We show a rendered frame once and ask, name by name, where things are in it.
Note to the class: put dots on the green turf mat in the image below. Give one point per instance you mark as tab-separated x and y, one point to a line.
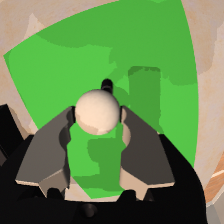
141	48

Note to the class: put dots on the cream ball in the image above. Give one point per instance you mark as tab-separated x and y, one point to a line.
97	112

